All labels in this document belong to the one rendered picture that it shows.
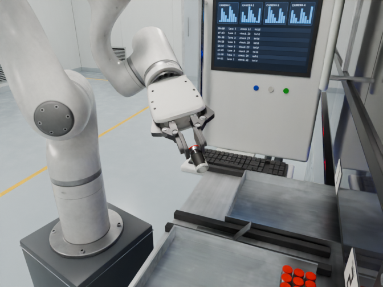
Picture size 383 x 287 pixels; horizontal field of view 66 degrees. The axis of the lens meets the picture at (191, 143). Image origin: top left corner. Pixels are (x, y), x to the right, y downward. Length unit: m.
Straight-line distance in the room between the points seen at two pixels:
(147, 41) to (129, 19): 6.15
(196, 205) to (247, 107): 0.57
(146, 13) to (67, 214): 6.02
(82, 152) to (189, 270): 0.36
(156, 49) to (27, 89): 0.26
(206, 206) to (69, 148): 0.42
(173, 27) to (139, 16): 0.79
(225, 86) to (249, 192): 0.53
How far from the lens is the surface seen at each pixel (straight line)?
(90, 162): 0.72
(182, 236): 0.78
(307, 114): 1.28
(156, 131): 0.53
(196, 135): 0.51
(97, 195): 0.76
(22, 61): 0.64
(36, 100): 0.62
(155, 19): 6.52
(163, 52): 0.63
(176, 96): 0.56
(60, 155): 0.72
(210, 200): 0.92
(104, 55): 0.66
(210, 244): 0.76
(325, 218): 0.92
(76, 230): 0.81
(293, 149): 1.34
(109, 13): 0.64
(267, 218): 0.87
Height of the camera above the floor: 1.42
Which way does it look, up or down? 25 degrees down
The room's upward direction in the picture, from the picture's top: straight up
